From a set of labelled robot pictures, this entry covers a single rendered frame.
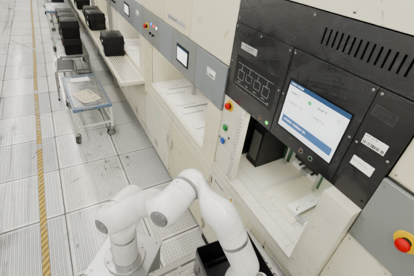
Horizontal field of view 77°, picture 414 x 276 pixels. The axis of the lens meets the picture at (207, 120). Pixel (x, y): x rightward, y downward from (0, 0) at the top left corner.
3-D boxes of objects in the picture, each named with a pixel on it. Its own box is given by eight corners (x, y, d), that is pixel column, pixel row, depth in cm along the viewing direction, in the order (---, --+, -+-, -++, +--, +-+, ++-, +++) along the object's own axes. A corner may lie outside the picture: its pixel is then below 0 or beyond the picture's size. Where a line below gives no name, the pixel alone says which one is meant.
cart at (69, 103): (64, 106, 372) (57, 74, 346) (102, 100, 397) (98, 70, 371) (76, 146, 306) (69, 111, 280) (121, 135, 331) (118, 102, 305)
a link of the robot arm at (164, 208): (129, 213, 120) (101, 241, 107) (114, 192, 118) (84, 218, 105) (206, 198, 88) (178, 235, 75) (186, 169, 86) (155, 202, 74)
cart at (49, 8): (50, 40, 586) (42, 0, 541) (73, 39, 608) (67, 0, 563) (53, 52, 530) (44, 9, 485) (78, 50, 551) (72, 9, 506)
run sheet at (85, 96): (70, 94, 312) (69, 93, 311) (88, 88, 328) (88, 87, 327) (84, 104, 297) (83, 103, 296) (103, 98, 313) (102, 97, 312)
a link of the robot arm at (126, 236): (103, 237, 118) (97, 202, 105) (132, 209, 132) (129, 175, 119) (123, 251, 114) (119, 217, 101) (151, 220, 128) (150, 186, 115)
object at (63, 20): (60, 32, 413) (56, 15, 399) (79, 32, 426) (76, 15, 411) (61, 39, 392) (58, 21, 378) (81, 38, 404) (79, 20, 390)
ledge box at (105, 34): (100, 49, 352) (97, 29, 337) (121, 48, 363) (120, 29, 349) (103, 57, 330) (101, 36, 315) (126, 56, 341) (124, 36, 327)
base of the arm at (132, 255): (97, 267, 125) (92, 246, 115) (119, 233, 140) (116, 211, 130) (133, 281, 121) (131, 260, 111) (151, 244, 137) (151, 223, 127)
